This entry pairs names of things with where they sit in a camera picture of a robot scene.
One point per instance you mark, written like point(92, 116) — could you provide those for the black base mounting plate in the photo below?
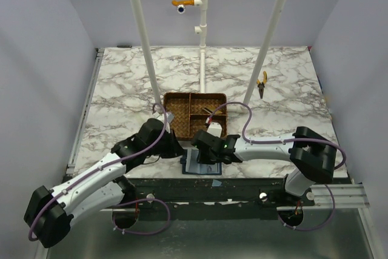
point(207, 199)

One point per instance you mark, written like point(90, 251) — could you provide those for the small blue white ball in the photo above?
point(181, 9)

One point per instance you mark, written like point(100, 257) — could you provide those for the centre white pipe stand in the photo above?
point(201, 30)

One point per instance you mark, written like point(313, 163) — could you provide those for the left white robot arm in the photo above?
point(51, 213)

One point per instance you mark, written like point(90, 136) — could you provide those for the blue leather card holder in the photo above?
point(191, 166)

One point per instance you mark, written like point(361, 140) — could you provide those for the orange hook peg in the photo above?
point(183, 2)

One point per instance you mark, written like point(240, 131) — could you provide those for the right white slanted pipe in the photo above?
point(272, 25)

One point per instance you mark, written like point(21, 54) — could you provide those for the yellow handled pliers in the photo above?
point(261, 84)

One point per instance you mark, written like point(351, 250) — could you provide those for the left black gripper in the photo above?
point(175, 149)

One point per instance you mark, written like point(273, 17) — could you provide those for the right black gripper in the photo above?
point(205, 156)

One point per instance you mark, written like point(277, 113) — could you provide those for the gold credit card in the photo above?
point(211, 110)

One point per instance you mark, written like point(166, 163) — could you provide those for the left white slanted pipe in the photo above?
point(140, 22)

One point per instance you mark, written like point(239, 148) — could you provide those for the woven brown divided tray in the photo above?
point(187, 109)

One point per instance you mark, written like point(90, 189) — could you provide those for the white slanted pipe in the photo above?
point(272, 25)
point(140, 22)

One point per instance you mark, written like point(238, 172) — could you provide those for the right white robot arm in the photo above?
point(313, 156)

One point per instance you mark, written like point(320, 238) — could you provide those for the aluminium rail frame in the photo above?
point(120, 97)

